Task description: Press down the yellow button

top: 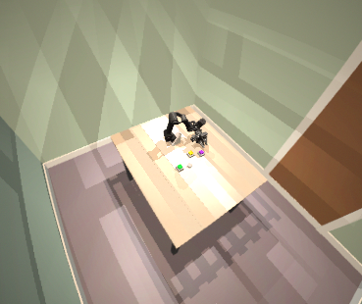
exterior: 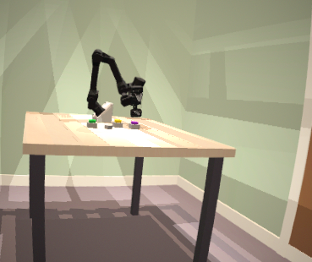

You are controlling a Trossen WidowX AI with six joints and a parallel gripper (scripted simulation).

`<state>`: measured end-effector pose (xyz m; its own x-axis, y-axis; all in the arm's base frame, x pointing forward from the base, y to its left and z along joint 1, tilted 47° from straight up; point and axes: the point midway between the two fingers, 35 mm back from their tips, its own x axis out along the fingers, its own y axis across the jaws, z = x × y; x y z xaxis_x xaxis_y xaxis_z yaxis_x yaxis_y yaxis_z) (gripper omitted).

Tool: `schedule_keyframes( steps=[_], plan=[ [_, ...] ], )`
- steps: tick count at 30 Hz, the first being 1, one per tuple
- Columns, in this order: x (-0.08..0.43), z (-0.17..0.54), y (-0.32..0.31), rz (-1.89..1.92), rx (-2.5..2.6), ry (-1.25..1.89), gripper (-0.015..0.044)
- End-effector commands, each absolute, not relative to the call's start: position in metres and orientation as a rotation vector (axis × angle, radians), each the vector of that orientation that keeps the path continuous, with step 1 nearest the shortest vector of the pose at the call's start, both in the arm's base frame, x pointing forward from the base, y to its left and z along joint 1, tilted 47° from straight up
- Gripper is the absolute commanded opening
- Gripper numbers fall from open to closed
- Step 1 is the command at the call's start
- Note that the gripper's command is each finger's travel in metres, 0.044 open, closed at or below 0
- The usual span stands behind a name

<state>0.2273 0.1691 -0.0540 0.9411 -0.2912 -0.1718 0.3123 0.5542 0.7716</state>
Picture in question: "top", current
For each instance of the yellow button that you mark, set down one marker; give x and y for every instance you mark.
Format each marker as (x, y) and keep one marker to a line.
(190, 154)

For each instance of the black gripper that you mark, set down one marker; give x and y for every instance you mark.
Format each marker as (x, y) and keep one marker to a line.
(202, 137)

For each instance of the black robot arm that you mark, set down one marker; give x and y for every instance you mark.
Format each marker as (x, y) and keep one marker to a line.
(173, 120)

